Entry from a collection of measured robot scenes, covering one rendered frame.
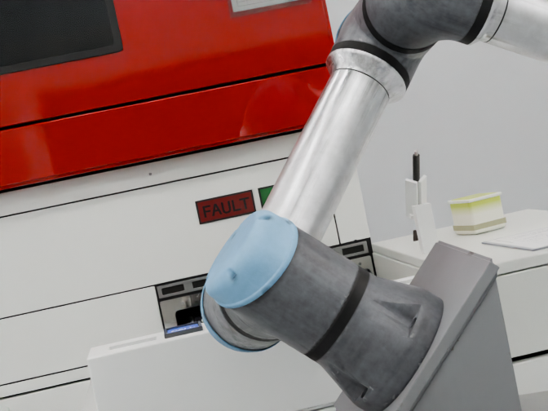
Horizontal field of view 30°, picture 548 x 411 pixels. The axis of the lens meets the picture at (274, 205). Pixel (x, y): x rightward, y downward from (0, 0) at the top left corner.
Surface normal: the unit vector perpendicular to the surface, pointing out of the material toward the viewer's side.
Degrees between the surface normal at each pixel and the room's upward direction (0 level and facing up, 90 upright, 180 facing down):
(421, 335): 72
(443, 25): 133
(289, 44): 90
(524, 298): 90
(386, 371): 90
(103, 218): 90
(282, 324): 121
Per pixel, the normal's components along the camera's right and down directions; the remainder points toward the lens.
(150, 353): 0.12, 0.03
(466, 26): -0.08, 0.72
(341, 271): 0.43, -0.59
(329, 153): 0.22, -0.28
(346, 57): -0.68, 0.21
